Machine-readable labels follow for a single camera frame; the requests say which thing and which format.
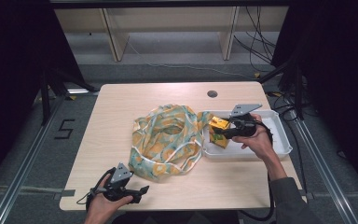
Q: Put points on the black metal stand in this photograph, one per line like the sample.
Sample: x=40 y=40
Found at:
x=289 y=84
x=51 y=90

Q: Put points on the white plastic tray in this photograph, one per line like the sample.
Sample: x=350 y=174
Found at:
x=276 y=137

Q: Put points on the person's left hand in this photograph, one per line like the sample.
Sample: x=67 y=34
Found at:
x=102 y=208

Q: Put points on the dark curtain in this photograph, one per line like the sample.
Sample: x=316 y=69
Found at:
x=15 y=77
x=338 y=77

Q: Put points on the person's right hand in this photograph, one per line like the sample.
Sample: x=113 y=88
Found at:
x=258 y=140

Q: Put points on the yellow snack packet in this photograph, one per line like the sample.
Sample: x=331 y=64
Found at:
x=219 y=126

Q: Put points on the aluminium floor rail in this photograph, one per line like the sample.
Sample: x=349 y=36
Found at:
x=320 y=168
x=28 y=161

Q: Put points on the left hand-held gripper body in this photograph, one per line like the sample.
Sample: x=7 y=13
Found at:
x=118 y=186

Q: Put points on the orange floral fabric bag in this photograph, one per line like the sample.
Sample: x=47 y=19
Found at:
x=167 y=140

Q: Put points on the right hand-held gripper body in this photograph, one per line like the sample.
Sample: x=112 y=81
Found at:
x=244 y=126

